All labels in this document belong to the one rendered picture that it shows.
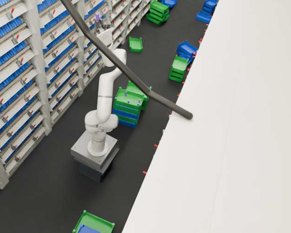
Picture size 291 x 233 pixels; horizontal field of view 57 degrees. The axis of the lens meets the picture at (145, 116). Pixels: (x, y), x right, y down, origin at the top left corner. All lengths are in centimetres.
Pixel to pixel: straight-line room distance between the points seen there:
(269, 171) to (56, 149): 240
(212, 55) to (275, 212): 73
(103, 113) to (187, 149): 90
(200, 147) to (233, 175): 13
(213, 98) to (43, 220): 200
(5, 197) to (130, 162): 123
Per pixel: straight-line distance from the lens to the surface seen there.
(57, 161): 292
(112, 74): 165
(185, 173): 80
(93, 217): 263
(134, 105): 295
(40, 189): 278
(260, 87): 123
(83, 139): 259
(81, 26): 87
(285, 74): 140
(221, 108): 103
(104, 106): 165
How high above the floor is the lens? 247
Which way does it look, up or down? 47 degrees down
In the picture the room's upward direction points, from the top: 15 degrees clockwise
